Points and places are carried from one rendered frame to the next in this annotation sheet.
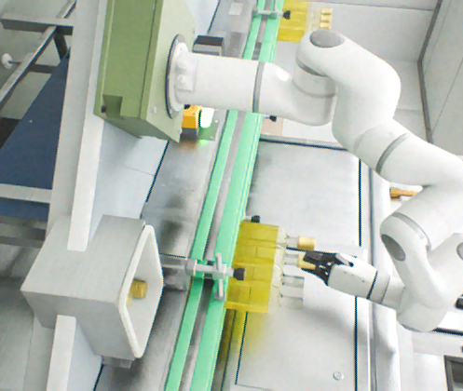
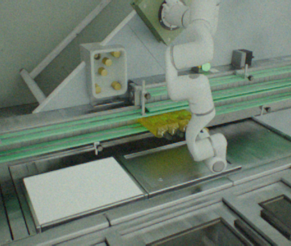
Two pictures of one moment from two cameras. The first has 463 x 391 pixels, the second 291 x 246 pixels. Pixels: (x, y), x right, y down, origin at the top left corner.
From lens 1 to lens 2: 1.31 m
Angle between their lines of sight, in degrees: 48
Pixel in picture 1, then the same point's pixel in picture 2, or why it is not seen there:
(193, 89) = (169, 13)
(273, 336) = (157, 157)
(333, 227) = (243, 159)
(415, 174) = (188, 32)
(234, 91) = (178, 14)
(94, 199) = (116, 33)
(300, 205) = (240, 146)
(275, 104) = (186, 20)
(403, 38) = not seen: outside the picture
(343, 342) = (179, 175)
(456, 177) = (197, 32)
